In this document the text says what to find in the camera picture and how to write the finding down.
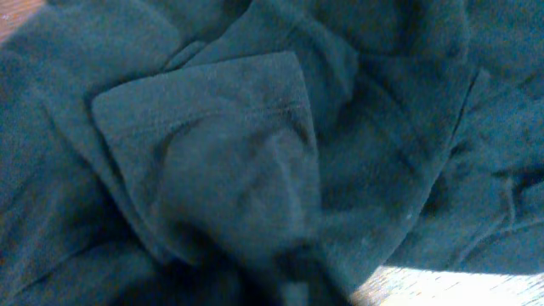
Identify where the dark green Nike t-shirt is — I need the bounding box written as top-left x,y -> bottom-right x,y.
1,0 -> 543,305

